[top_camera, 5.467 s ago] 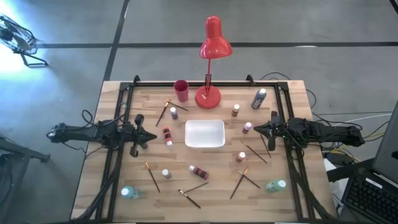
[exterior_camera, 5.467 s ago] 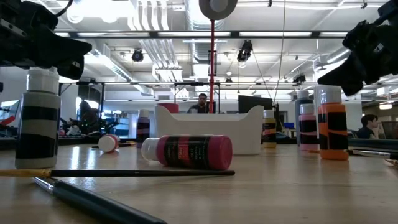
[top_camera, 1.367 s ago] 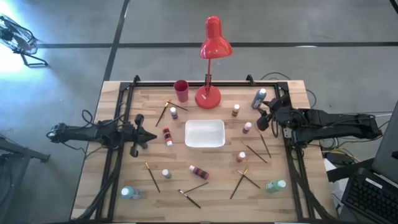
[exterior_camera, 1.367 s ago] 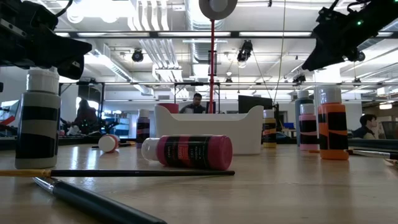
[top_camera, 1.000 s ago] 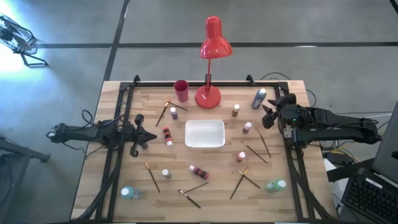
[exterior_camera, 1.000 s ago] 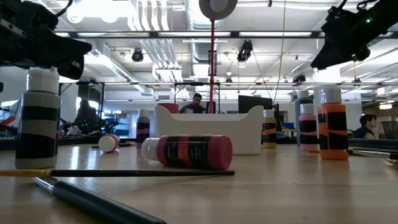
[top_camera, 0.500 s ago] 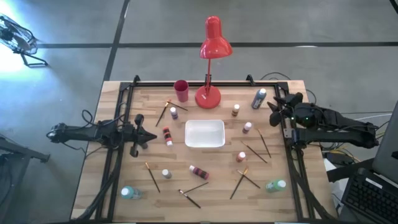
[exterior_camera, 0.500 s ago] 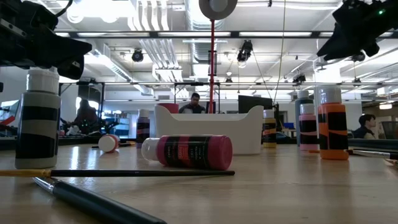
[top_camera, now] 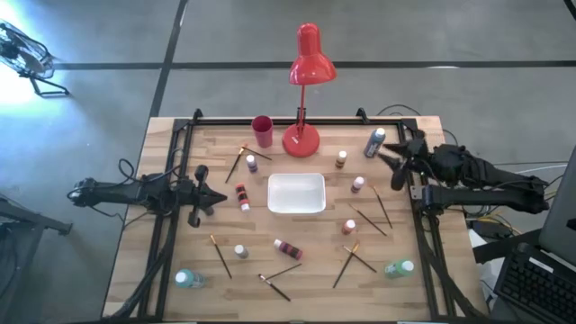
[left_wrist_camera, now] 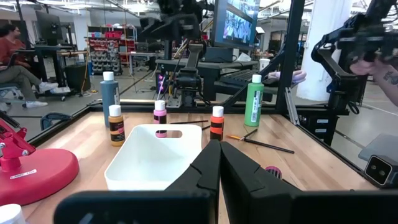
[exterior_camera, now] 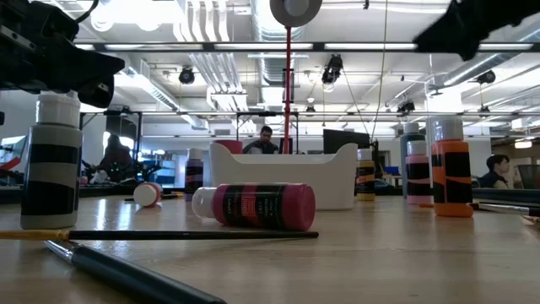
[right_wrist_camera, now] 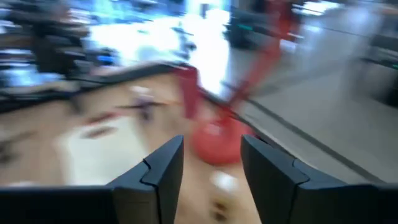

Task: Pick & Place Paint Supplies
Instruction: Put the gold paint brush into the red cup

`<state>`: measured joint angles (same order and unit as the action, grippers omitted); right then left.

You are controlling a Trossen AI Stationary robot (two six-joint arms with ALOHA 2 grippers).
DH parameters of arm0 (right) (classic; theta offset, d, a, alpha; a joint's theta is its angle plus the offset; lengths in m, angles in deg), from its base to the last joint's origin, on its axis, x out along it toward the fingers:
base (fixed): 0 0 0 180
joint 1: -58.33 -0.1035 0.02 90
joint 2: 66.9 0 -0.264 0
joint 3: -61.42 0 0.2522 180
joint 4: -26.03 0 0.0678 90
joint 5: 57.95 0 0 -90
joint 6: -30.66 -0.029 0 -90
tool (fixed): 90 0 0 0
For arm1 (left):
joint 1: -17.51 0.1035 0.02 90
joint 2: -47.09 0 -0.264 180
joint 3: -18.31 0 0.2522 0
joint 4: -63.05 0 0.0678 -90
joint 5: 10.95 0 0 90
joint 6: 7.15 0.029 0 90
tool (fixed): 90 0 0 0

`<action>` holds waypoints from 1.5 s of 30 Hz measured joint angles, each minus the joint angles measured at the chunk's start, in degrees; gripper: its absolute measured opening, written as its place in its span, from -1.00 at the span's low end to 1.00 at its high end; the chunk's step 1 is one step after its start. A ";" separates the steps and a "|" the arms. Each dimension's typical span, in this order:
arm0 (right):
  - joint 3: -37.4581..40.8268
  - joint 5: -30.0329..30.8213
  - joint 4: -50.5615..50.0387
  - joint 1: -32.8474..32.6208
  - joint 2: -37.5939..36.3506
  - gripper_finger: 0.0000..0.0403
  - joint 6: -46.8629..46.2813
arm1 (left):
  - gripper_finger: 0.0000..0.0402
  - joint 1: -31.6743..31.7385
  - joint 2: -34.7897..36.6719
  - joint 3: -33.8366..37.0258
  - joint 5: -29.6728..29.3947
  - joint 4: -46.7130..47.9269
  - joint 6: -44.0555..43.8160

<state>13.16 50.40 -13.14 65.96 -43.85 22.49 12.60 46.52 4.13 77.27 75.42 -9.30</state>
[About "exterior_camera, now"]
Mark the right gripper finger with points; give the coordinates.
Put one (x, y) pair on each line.
(443, 36)
(469, 48)

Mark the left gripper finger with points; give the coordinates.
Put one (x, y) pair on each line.
(99, 95)
(93, 69)

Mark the grey paint bottle black label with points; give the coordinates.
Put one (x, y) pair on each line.
(50, 169)

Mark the purple paint bottle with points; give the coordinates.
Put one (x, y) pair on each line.
(194, 173)

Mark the dark paintbrush orange end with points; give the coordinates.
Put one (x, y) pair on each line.
(173, 195)

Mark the large dark teal paint bottle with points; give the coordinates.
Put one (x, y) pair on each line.
(403, 164)

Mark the yellow paint bottle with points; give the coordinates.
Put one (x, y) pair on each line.
(365, 164)

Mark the black paintbrush yellow ferrule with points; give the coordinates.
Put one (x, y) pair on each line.
(169, 235)

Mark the pink paint bottle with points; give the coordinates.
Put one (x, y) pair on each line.
(418, 199)

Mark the thin black paintbrush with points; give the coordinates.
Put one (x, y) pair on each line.
(502, 207)

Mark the orange paint bottle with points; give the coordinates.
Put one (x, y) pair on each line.
(451, 211)

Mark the magenta paint bottle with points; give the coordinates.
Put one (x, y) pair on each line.
(295, 207)

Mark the red paint bottle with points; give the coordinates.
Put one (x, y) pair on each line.
(145, 195)

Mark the black ceiling spotlight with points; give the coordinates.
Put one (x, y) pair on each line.
(333, 67)
(486, 77)
(186, 77)
(406, 106)

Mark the person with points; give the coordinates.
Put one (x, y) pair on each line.
(116, 158)
(498, 166)
(263, 139)

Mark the tilted background screen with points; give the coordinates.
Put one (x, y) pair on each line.
(12, 148)

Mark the black background monitor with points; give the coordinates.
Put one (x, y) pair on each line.
(346, 141)

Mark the white plastic bin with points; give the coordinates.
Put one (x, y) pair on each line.
(295, 173)

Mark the black background workstation frame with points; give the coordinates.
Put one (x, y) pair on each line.
(190, 113)

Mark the black aluminium rig frame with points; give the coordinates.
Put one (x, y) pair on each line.
(318, 46)

